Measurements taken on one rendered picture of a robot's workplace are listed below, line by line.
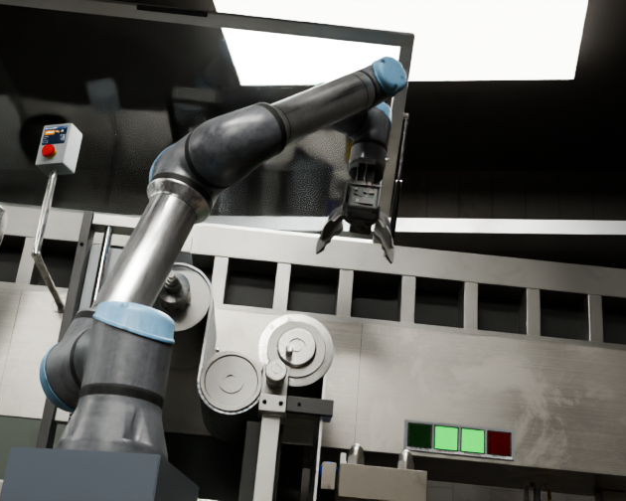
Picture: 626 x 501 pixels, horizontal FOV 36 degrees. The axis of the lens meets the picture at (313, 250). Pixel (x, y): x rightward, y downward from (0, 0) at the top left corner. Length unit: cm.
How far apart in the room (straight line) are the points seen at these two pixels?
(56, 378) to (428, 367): 104
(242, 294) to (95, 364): 105
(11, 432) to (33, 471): 96
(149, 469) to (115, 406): 12
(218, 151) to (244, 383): 50
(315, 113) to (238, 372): 52
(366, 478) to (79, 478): 69
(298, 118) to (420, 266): 78
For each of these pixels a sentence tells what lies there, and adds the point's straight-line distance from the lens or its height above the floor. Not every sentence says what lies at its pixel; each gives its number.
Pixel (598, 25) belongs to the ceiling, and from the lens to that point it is 347.
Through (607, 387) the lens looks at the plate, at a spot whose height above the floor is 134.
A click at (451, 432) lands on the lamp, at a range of 221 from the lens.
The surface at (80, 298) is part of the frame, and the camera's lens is 184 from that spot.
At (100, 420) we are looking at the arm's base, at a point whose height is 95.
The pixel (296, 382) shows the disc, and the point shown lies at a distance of 186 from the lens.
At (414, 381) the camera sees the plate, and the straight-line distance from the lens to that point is 224.
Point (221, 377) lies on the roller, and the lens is 186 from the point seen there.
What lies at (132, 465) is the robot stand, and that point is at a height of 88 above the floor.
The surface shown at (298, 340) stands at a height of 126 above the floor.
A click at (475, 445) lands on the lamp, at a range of 222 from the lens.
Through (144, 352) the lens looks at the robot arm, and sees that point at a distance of 134.
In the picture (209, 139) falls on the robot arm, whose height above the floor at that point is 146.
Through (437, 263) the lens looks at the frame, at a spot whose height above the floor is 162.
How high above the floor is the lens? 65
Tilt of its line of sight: 24 degrees up
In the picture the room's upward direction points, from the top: 5 degrees clockwise
